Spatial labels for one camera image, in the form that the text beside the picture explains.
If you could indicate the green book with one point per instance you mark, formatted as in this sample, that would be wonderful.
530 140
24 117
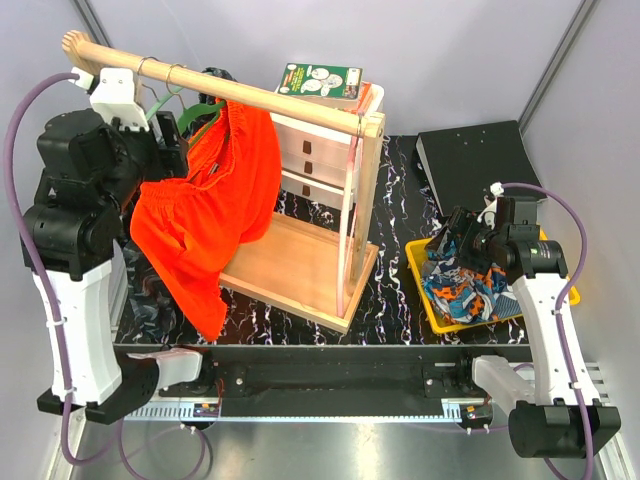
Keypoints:
327 84

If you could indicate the yellow plastic tray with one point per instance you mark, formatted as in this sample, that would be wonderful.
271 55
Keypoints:
440 324

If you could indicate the wooden clothes rack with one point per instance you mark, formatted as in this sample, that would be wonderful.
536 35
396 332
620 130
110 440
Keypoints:
297 267

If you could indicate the light green hanger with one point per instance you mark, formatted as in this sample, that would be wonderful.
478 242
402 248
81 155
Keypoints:
159 101

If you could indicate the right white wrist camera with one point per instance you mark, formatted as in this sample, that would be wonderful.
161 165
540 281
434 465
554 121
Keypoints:
487 216

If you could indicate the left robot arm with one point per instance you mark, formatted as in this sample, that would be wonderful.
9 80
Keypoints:
92 170

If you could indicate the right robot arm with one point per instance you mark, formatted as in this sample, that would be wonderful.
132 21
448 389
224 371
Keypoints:
560 414

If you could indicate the dark green hanger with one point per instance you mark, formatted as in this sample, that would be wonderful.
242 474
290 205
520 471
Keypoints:
196 116

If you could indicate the black marbled mat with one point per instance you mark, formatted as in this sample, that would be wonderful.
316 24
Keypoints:
390 311

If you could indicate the patterned blue orange shorts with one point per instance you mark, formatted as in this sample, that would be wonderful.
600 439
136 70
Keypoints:
464 295

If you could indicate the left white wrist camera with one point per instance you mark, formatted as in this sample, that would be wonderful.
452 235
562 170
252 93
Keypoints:
115 97

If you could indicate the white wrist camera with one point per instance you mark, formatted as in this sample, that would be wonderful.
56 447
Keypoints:
115 97
487 216

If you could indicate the white drawer unit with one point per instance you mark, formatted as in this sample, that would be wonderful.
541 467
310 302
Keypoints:
314 160

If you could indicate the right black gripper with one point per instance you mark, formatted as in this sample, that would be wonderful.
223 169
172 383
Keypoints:
463 222

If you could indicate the orange book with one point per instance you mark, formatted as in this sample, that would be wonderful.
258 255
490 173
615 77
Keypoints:
364 99

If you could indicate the dark grey patterned shorts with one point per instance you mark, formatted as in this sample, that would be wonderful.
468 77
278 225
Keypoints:
151 315

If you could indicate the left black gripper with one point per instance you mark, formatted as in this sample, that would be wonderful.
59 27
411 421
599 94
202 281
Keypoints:
169 159

